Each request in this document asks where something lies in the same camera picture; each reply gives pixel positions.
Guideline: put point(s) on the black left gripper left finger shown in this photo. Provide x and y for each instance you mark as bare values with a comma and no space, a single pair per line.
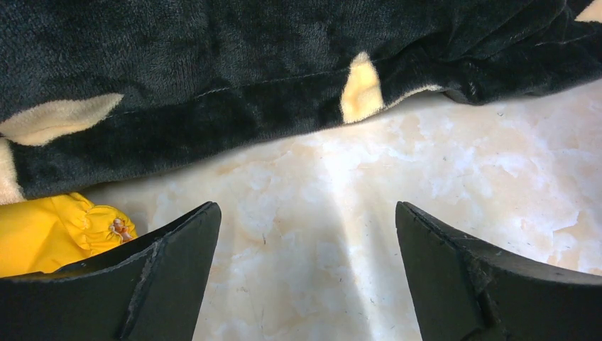
150,288

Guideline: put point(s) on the black floral pillow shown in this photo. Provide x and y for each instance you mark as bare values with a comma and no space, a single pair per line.
100,91

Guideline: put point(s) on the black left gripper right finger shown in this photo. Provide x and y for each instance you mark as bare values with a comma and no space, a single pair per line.
464,288

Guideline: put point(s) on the yellow cloth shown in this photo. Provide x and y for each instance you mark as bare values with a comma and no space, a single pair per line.
46,234

